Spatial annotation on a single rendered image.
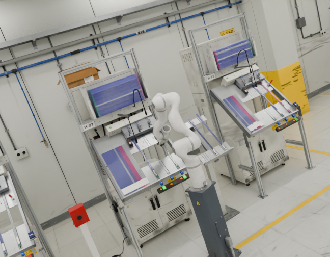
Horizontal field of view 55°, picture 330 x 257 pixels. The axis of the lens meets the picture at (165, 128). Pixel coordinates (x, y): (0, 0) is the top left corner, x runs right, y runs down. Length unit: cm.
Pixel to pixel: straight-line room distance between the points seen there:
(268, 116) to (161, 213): 154
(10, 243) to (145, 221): 124
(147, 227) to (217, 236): 90
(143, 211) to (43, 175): 185
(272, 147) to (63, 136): 275
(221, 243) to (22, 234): 160
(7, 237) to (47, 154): 193
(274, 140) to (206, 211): 170
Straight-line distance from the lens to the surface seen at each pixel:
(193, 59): 374
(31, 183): 467
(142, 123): 320
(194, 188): 256
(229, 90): 369
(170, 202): 337
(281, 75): 559
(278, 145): 406
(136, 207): 323
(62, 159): 463
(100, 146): 313
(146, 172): 294
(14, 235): 288
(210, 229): 269
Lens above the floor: 182
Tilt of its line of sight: 14 degrees down
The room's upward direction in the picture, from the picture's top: 18 degrees counter-clockwise
